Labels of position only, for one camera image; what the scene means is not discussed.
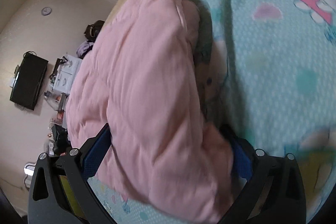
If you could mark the black backpack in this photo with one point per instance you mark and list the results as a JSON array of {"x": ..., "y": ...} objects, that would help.
[{"x": 92, "y": 30}]

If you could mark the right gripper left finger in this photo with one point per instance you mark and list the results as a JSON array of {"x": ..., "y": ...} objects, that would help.
[{"x": 60, "y": 192}]

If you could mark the Hello Kitty blue blanket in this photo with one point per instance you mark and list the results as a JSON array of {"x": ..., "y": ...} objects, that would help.
[{"x": 267, "y": 67}]

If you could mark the white drawer chest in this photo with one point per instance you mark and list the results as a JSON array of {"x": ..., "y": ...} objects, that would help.
[{"x": 66, "y": 73}]

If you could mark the purple wall clock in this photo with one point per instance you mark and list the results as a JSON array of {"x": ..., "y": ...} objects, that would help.
[{"x": 46, "y": 11}]

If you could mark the wall mounted black television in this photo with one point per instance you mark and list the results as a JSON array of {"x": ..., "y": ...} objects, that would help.
[{"x": 29, "y": 81}]

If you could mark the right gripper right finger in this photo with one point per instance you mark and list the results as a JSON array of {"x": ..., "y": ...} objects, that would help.
[{"x": 273, "y": 192}]

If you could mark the lilac garment pile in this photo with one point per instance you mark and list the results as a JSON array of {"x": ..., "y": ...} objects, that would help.
[{"x": 83, "y": 49}]

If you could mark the pink quilted jacket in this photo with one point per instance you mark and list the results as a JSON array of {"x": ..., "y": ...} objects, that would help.
[{"x": 139, "y": 79}]

